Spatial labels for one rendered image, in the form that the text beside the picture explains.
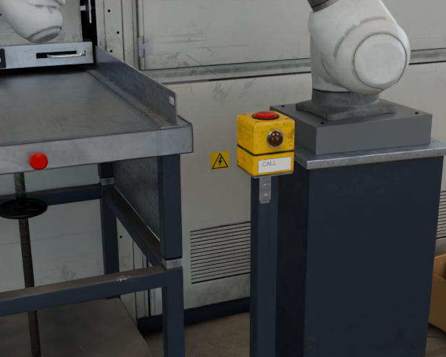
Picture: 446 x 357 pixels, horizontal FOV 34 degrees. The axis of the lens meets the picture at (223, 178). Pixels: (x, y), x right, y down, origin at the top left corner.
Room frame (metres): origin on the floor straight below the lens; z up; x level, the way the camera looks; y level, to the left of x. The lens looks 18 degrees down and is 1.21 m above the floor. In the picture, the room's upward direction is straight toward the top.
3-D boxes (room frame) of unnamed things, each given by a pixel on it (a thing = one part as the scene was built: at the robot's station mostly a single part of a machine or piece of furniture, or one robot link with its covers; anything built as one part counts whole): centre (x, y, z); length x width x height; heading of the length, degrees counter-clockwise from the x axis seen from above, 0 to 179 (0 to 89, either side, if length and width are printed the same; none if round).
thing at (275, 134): (1.23, -0.09, 0.87); 0.03 x 0.01 x 0.03; 112
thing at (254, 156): (1.28, -0.08, 0.85); 0.08 x 0.08 x 0.10; 22
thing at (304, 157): (1.72, -0.30, 0.74); 0.36 x 0.36 x 0.02; 17
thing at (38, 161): (1.29, 0.34, 0.82); 0.04 x 0.03 x 0.03; 22
